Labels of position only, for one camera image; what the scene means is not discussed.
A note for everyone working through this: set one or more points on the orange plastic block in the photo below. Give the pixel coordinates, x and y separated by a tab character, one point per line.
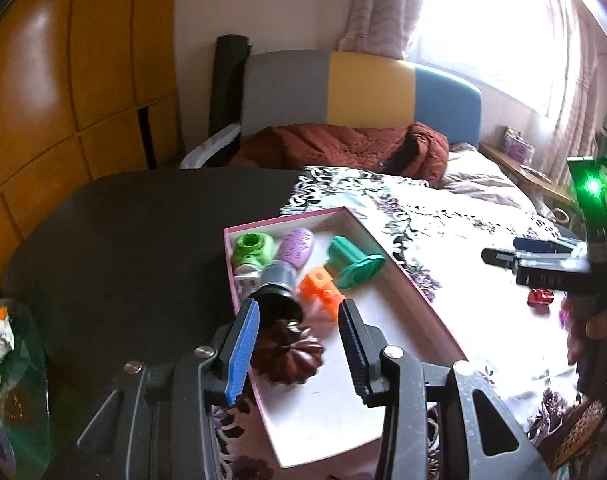
316	285

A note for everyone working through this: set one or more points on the rust red blanket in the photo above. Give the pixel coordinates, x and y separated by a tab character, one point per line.
333	147

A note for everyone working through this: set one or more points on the green plug-in device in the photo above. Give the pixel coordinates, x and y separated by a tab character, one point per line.
253	247

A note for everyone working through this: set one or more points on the floral lace tablecloth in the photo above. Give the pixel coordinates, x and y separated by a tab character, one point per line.
458	220

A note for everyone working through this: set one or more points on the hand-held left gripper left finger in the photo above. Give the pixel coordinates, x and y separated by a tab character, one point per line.
243	355

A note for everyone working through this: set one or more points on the wooden nightstand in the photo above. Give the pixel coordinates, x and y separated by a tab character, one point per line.
508	170

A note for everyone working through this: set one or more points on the grey yellow blue headboard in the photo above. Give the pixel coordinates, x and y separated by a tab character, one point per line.
373	85

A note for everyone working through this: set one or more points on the white bag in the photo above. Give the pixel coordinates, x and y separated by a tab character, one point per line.
208	147

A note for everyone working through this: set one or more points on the black rolled mat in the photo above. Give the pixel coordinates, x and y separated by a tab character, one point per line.
228	85

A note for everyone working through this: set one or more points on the brown flower-shaped mold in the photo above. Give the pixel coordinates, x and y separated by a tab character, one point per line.
288	355

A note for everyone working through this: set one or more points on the wooden wardrobe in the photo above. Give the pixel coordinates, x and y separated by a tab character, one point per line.
58	60

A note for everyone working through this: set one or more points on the green glass side table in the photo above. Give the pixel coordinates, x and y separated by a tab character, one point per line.
28	410

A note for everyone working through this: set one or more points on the small red clip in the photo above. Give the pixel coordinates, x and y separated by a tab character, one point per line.
539	299

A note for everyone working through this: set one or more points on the teal plastic stamp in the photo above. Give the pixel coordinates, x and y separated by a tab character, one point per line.
356	265

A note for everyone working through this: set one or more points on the pink cardboard box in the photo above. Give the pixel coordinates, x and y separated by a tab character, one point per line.
383	320

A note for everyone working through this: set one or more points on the window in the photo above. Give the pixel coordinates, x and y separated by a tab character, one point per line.
483	20

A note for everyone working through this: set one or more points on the purple tin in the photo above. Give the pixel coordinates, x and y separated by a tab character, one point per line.
518	145

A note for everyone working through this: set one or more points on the pale patterned curtain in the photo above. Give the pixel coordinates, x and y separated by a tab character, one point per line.
578	60
383	5

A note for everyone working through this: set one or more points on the purple oval case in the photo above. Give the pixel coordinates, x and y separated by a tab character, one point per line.
296	247

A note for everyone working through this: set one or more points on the white plug adapter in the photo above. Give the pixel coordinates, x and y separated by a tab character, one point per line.
246	280

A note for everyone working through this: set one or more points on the small purple object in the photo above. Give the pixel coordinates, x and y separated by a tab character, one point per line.
563	317

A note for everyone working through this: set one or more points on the grey and black cylinder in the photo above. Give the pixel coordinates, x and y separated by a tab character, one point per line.
276	280

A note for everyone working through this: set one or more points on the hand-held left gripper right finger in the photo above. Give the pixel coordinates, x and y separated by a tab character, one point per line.
356	350

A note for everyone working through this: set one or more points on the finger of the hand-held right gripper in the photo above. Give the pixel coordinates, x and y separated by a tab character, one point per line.
543	246
543	272

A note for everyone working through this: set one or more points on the pale bed quilt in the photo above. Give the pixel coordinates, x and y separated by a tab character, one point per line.
483	175

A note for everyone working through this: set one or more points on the person's right hand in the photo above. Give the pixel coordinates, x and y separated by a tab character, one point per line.
591	330

